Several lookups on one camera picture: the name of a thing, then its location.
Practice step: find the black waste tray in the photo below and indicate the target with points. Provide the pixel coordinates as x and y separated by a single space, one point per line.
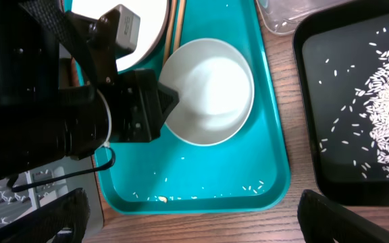
330 58

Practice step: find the grey plastic dishwasher rack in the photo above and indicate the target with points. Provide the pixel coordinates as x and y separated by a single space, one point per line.
14 205

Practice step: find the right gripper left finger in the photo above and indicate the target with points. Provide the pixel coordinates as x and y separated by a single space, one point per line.
62 220

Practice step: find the teal plastic serving tray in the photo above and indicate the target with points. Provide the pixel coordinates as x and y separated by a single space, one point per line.
248 172

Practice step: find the grey bowl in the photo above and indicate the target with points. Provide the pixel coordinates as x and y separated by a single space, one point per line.
216 91

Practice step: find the large pink round plate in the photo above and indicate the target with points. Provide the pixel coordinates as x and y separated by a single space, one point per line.
153 19

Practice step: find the clear plastic waste bin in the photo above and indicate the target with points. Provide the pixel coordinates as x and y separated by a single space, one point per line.
281 17

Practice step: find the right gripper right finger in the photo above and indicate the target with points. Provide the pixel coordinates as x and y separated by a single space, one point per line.
322 220

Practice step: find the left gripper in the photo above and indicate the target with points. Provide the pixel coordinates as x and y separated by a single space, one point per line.
138 104

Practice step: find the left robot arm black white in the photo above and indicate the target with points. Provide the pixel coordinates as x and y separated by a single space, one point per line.
61 94

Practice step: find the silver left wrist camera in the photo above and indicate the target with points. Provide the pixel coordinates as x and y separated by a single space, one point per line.
127 31

